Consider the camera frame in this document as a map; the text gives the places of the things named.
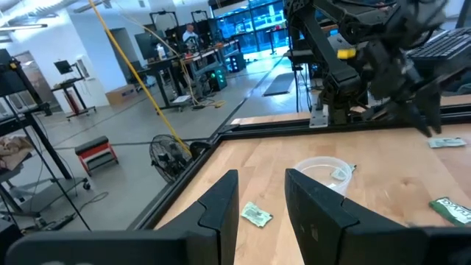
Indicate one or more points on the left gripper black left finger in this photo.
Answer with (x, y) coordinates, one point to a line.
(217, 224)

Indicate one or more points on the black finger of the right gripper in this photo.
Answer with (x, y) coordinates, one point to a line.
(432, 106)
(408, 116)

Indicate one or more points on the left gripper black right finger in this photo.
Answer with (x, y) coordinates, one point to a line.
(316, 221)

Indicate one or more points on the pale green sweetener packet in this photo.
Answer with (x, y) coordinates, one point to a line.
(446, 143)
(256, 214)
(339, 173)

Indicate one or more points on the dark green Truvia packet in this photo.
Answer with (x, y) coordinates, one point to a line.
(454, 212)

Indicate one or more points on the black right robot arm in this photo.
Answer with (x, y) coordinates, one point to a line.
(324, 44)

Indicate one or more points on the clear plastic bin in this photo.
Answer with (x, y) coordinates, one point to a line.
(316, 174)

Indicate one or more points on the black computer keyboard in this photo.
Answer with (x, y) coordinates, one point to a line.
(441, 44)

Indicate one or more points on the black floor fan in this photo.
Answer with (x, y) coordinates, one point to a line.
(170, 158)

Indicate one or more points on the black floor mat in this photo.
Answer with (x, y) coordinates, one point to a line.
(279, 84)

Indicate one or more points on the red step stool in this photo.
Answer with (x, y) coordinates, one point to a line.
(96, 152)

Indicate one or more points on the computer tower with green lights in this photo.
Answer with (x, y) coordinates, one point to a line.
(217, 78)

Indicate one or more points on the cardboard box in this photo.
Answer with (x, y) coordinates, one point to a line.
(121, 94)

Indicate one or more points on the black work desk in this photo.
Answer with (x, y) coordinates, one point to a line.
(165, 66)

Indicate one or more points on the person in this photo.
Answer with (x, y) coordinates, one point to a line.
(190, 35)

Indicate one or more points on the small monitor stand cart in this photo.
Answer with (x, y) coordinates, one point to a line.
(70, 88)

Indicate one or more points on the black shelf cart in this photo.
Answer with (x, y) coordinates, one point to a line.
(37, 132)

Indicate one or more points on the beige cloth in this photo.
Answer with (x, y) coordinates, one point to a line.
(13, 151)

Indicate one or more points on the black table frame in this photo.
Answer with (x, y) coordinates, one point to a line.
(257, 131)

